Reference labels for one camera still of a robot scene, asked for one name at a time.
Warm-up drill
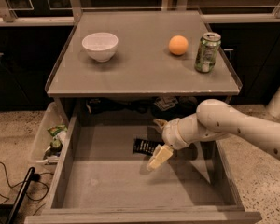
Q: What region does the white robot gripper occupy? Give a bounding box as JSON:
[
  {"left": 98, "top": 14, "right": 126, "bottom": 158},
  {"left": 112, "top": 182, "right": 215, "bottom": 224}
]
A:
[{"left": 146, "top": 119, "right": 189, "bottom": 172}]

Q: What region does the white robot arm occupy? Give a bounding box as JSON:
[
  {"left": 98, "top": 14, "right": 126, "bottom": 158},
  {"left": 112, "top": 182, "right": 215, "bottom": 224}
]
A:
[{"left": 147, "top": 99, "right": 280, "bottom": 171}]

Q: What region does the dark clutter inside cabinet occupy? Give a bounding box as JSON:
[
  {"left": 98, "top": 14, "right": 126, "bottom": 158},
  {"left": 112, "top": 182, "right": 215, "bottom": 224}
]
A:
[{"left": 86, "top": 96, "right": 198, "bottom": 120}]

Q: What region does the grey open top drawer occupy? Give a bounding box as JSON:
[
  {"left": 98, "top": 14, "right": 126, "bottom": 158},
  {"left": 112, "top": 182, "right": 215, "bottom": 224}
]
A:
[{"left": 25, "top": 115, "right": 261, "bottom": 224}]

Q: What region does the white ceramic bowl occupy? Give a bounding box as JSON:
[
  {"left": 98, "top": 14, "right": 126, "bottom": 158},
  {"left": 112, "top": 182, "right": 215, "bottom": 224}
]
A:
[{"left": 82, "top": 32, "right": 119, "bottom": 63}]

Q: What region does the green snack bag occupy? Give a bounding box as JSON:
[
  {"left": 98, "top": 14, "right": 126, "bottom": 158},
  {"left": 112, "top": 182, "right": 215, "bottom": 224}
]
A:
[{"left": 47, "top": 124, "right": 67, "bottom": 137}]

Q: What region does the black bar on floor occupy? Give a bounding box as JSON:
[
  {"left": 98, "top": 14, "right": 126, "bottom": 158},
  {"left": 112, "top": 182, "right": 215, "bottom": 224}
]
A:
[{"left": 5, "top": 167, "right": 35, "bottom": 224}]

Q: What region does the black cable on floor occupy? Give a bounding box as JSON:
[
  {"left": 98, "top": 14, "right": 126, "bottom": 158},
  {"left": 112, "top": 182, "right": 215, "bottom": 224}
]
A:
[{"left": 0, "top": 161, "right": 55, "bottom": 217}]

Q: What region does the orange fruit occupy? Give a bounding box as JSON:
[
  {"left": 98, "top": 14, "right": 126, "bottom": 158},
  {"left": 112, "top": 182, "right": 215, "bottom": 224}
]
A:
[{"left": 168, "top": 35, "right": 189, "bottom": 55}]

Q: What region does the green soda can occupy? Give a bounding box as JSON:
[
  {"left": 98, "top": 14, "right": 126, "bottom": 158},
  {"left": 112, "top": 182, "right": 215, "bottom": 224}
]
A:
[{"left": 194, "top": 32, "right": 221, "bottom": 73}]

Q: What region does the grey counter cabinet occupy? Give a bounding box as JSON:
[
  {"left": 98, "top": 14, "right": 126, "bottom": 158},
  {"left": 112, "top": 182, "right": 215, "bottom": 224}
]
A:
[{"left": 46, "top": 11, "right": 241, "bottom": 119}]

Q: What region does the black rxbar chocolate wrapper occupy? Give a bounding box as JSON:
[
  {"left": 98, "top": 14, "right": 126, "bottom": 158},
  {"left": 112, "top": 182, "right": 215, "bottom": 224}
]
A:
[{"left": 133, "top": 138, "right": 158, "bottom": 156}]

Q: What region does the white rail behind counter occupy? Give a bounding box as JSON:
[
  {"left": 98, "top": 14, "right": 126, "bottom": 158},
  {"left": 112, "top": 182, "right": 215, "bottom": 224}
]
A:
[{"left": 0, "top": 13, "right": 280, "bottom": 27}]

